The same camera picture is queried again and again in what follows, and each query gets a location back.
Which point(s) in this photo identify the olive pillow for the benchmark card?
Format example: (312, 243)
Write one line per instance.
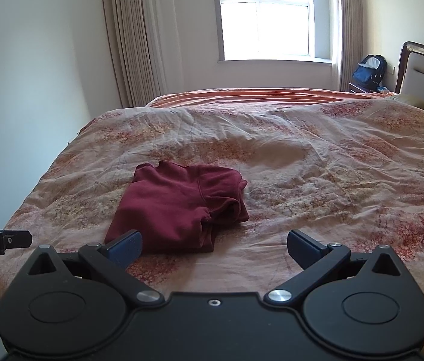
(414, 102)

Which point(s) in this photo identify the floral beige quilt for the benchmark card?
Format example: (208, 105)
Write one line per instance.
(328, 195)

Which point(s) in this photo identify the orange striped bed sheet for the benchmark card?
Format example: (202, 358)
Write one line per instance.
(264, 96)

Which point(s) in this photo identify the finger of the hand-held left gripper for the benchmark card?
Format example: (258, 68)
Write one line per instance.
(18, 238)

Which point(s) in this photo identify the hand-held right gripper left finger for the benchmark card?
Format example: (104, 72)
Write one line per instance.
(126, 249)

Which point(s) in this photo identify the white framed window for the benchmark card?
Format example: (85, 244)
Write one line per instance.
(268, 15)

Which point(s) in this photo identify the maroon long-sleeve sweater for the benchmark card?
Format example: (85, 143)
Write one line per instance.
(174, 207)

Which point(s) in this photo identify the wide beige pleated curtain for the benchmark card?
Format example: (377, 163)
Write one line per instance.
(140, 37)

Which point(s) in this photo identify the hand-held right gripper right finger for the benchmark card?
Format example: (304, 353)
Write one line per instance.
(302, 247)

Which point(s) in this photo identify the dark wooden nightstand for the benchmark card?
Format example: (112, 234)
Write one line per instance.
(360, 88)

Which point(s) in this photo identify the blue black backpack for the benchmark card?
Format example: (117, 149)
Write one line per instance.
(369, 70)

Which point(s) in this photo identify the narrow beige pleated curtain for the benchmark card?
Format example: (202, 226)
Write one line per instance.
(349, 26)

